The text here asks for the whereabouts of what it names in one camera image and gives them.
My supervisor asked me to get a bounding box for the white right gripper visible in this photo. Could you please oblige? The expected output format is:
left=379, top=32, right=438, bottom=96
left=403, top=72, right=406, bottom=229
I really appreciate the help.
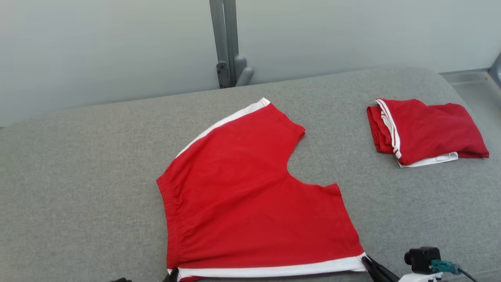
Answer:
left=361, top=255, right=443, bottom=282

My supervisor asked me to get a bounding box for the red shorts white side band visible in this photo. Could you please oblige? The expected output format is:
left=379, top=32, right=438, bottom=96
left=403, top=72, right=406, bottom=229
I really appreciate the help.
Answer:
left=156, top=97, right=368, bottom=282

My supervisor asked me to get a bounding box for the red Bulls 23 jersey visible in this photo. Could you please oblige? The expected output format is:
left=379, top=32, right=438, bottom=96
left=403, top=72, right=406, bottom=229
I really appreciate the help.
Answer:
left=367, top=98, right=490, bottom=168

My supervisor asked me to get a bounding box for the grey fabric sofa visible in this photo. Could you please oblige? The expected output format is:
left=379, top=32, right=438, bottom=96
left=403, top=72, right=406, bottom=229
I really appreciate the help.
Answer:
left=0, top=67, right=501, bottom=282

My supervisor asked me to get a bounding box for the teal plug right camera cable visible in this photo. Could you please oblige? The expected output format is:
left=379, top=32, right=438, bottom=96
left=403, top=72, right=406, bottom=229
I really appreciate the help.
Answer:
left=431, top=259, right=479, bottom=282

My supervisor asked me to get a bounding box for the grey metal floor rail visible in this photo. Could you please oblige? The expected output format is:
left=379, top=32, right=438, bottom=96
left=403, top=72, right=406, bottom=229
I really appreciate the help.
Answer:
left=440, top=69, right=490, bottom=85

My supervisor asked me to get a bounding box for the grey frame leg with caster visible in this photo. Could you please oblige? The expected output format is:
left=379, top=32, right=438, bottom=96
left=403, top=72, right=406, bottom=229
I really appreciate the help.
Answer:
left=489, top=53, right=501, bottom=89

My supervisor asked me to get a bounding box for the grey metal post with hinge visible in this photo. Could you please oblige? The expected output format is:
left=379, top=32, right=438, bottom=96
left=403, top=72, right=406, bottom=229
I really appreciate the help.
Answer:
left=209, top=0, right=255, bottom=89

